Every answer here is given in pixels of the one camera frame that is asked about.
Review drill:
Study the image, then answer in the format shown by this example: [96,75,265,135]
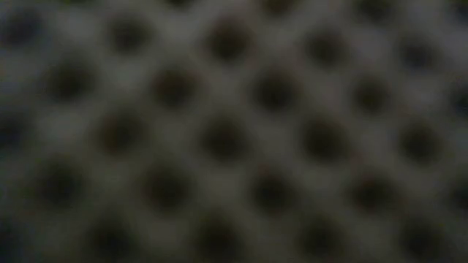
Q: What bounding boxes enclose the white mesh knit garment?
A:
[0,0,468,263]

